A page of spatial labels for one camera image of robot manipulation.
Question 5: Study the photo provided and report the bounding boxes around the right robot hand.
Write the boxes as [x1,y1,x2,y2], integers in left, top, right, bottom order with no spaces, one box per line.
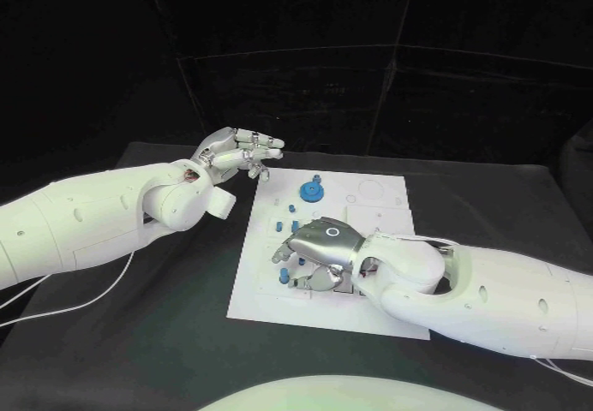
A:
[271,216,368,292]

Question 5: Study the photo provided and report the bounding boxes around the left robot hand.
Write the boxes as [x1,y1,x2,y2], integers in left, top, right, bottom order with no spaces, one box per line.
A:
[189,126,285,182]

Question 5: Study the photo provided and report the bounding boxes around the white task board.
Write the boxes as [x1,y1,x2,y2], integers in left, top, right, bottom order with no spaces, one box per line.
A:
[226,166,431,341]

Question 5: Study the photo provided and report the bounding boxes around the blue gear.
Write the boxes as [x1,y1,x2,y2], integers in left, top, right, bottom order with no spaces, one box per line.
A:
[297,181,326,203]

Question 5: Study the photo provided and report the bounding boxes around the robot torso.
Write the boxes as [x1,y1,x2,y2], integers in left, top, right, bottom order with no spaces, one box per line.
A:
[196,374,503,411]

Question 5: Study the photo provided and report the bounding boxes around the white cable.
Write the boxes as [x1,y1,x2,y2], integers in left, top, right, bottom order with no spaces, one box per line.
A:
[528,354,593,388]
[373,228,460,247]
[0,250,137,329]

